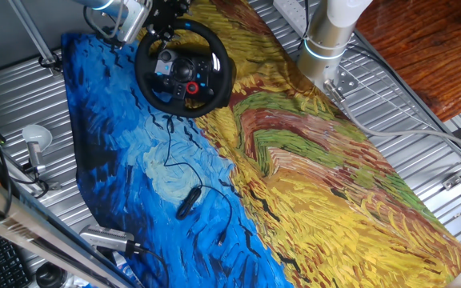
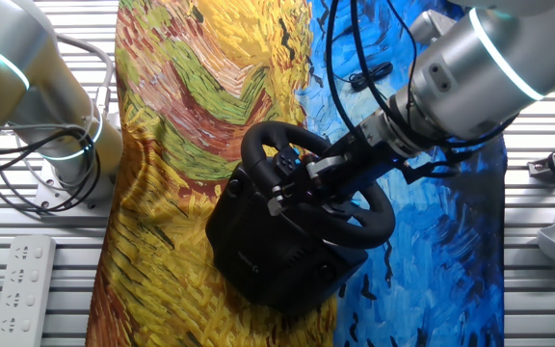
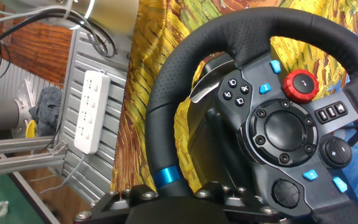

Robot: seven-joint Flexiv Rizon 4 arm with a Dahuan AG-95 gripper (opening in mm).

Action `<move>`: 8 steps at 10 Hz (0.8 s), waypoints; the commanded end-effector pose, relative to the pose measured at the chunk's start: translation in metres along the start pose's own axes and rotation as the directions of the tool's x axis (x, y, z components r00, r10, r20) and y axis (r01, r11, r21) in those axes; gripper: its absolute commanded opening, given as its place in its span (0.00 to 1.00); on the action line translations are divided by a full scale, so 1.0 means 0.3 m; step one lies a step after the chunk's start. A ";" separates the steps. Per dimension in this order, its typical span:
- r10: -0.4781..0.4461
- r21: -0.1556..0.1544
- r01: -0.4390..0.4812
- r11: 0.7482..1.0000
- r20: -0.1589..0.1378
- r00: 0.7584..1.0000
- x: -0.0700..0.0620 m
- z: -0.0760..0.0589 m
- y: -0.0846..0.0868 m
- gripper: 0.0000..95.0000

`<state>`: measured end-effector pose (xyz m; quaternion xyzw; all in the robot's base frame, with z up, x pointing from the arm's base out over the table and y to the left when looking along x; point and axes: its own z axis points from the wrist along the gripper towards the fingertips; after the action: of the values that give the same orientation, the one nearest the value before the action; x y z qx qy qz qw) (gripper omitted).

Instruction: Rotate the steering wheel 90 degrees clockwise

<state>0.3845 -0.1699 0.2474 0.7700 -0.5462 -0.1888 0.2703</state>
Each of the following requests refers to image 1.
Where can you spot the aluminium profile mast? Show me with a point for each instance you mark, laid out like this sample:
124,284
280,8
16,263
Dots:
30,28

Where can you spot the blue yellow painting print cloth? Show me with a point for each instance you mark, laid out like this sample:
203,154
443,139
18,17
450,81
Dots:
314,180

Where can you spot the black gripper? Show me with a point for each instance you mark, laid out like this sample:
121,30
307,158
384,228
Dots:
165,12

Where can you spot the metal frame beam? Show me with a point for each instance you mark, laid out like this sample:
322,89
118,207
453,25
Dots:
34,232

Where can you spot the silver ribbed camera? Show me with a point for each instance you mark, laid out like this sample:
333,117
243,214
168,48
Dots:
106,238

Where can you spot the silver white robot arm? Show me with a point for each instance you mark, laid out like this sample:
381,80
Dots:
326,44

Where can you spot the silver clamp bracket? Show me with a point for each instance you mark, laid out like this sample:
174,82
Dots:
38,169

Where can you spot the white dome stand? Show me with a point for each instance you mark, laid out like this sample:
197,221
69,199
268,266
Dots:
36,136

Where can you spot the black racing steering wheel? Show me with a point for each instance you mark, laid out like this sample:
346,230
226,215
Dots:
204,112

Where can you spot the white power strip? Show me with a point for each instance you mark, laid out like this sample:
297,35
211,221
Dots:
290,14

